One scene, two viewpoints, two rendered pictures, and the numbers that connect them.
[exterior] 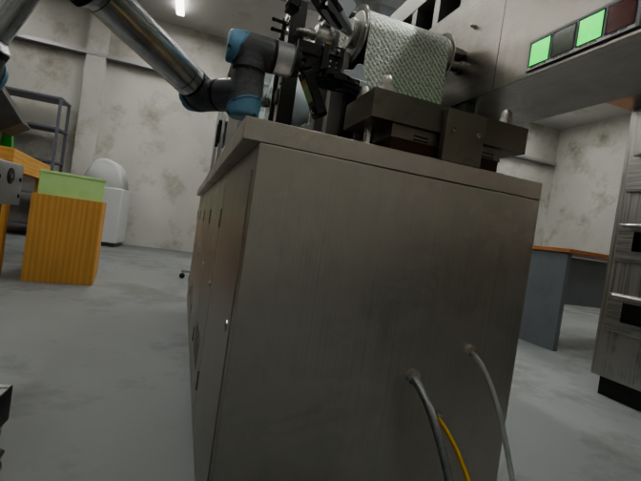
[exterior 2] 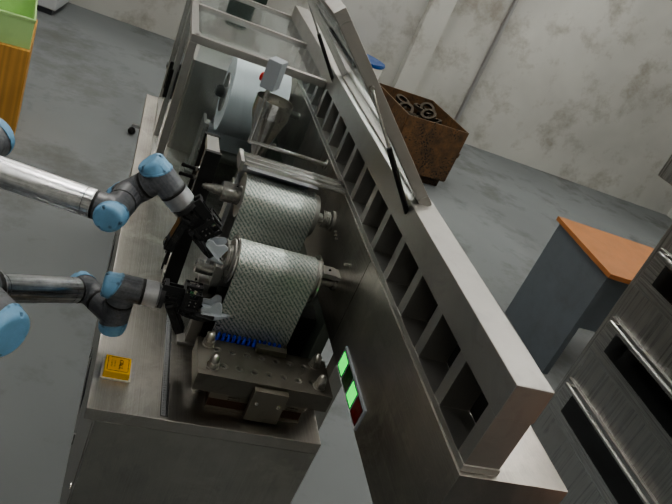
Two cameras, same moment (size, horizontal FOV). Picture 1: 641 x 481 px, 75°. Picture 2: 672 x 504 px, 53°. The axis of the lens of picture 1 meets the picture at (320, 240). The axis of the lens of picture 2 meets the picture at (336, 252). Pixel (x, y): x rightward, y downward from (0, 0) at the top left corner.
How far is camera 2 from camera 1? 1.63 m
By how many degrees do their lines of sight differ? 25
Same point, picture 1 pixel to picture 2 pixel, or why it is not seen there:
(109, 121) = not seen: outside the picture
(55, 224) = not seen: outside the picture
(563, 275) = (590, 298)
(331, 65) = (190, 304)
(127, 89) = not seen: outside the picture
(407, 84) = (265, 312)
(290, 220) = (112, 458)
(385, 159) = (187, 430)
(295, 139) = (120, 419)
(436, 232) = (222, 467)
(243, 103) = (109, 331)
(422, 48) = (285, 286)
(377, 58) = (238, 294)
